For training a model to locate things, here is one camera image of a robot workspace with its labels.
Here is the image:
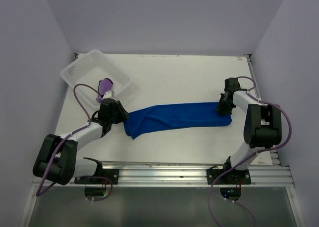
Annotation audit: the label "blue towel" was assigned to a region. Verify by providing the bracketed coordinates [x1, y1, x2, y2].
[124, 102, 232, 139]

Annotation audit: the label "purple towel black trim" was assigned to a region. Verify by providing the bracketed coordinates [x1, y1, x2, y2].
[96, 78, 113, 103]

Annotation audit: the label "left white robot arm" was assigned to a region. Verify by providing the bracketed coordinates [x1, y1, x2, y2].
[32, 98, 129, 185]

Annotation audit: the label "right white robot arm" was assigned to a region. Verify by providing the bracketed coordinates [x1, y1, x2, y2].
[216, 77, 282, 184]

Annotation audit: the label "white plastic basket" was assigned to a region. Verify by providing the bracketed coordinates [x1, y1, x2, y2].
[60, 50, 132, 97]

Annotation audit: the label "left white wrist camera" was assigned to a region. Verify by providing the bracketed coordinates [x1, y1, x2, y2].
[102, 90, 114, 100]

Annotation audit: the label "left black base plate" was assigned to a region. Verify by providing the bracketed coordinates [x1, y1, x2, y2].
[74, 169, 120, 185]

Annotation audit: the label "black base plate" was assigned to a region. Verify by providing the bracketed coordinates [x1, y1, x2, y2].
[74, 169, 120, 185]
[206, 167, 252, 185]

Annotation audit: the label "aluminium mounting rail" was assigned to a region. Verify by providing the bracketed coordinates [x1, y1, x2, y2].
[33, 162, 295, 188]

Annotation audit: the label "right side aluminium rail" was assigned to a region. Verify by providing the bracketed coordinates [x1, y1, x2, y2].
[246, 54, 282, 153]

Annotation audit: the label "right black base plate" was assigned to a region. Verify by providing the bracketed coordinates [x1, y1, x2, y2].
[206, 167, 252, 185]

